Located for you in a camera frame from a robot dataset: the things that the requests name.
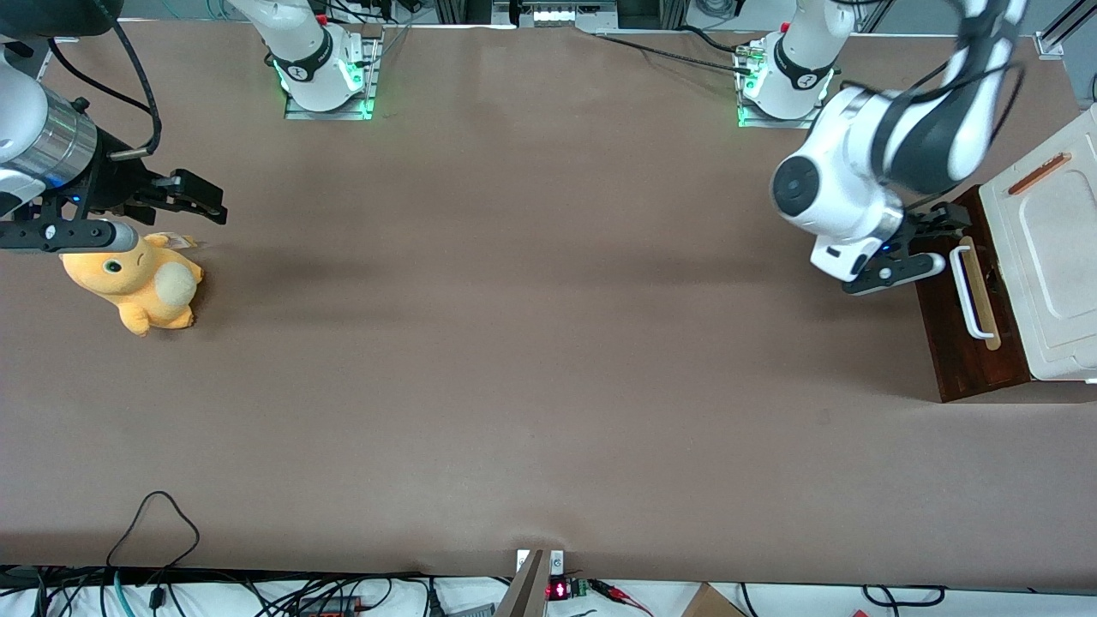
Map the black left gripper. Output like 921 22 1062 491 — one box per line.
891 203 974 258

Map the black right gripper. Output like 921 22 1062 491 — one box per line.
34 129 229 226

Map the white drawer handle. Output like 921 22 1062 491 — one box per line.
949 236 1003 351

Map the dark wood drawer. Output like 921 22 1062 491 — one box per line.
911 184 1034 404

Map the white drawer cabinet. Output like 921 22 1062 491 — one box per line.
977 105 1097 383

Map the brown bar on cabinet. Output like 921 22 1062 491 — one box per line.
1007 153 1072 196

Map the orange dragon plush toy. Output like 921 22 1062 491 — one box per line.
58 231 205 338

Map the lit rack device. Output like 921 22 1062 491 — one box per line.
493 0 620 28

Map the black and orange box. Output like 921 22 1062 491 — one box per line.
296 596 368 617

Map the brown cardboard piece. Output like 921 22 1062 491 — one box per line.
681 583 748 617

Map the red clip lead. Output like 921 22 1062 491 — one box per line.
590 579 654 616

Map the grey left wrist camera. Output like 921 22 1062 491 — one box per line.
842 253 946 297

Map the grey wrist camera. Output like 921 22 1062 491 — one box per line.
0 219 140 255
842 253 946 297

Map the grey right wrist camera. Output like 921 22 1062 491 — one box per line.
0 219 140 255

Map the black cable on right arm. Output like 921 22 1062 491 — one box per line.
47 0 164 162

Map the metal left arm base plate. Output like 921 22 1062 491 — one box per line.
735 41 828 129

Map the aluminium frame extrusion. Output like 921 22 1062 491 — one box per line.
1033 0 1097 61

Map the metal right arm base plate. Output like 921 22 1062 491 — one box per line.
283 34 380 121

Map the short black table cable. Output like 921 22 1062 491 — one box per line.
677 24 751 54

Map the long black table cable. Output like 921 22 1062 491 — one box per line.
593 33 753 73

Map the thin black looped cable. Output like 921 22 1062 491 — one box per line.
105 490 201 571

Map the black floor cable loop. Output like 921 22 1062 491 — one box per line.
861 584 946 608

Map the brown camera stand post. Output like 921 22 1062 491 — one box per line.
493 548 549 617

